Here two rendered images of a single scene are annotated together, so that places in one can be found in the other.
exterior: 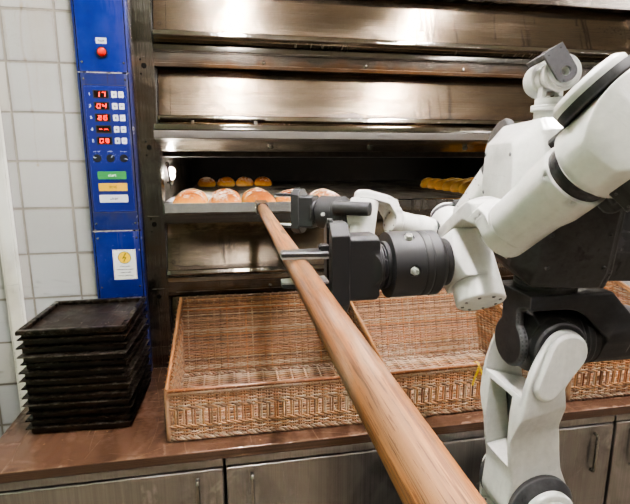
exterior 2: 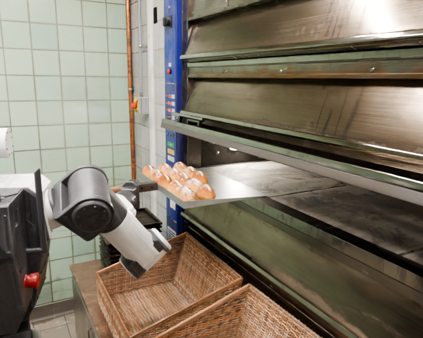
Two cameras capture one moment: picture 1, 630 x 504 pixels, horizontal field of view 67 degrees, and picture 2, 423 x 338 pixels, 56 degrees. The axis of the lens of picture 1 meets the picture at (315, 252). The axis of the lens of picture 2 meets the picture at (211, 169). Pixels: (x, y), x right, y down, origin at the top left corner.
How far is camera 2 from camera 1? 183 cm
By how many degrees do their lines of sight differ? 70
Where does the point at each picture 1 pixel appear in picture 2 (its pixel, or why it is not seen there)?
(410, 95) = (316, 102)
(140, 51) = (184, 68)
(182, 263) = (190, 210)
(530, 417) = not seen: outside the picture
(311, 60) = (248, 68)
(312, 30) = (245, 41)
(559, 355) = not seen: outside the picture
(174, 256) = not seen: hidden behind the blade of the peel
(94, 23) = (168, 54)
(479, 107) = (388, 125)
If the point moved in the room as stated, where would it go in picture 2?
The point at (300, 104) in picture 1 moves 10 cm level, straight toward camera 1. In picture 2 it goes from (239, 107) to (215, 107)
